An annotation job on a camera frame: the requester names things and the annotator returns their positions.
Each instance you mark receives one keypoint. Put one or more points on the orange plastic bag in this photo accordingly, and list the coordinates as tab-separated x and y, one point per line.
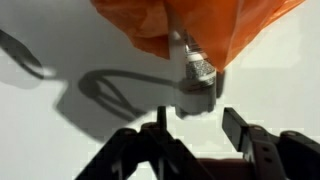
206	23

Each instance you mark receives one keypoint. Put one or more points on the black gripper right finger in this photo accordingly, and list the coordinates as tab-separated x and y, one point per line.
266	146

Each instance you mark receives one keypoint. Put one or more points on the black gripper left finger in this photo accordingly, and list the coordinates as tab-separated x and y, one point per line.
143	153

